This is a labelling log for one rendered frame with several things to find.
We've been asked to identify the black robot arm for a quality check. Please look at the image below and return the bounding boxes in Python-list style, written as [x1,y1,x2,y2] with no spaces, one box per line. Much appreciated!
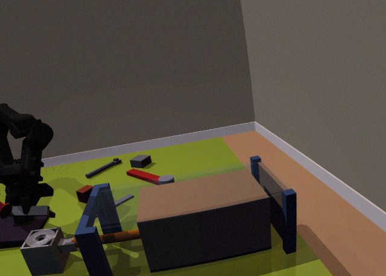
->
[0,103,54,227]

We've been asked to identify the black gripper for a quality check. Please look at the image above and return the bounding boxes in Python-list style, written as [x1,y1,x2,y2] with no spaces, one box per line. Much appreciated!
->
[0,153,54,214]

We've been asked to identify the dark red flat bar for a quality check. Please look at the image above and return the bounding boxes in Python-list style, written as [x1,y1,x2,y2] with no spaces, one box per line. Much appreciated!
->
[127,169,160,181]

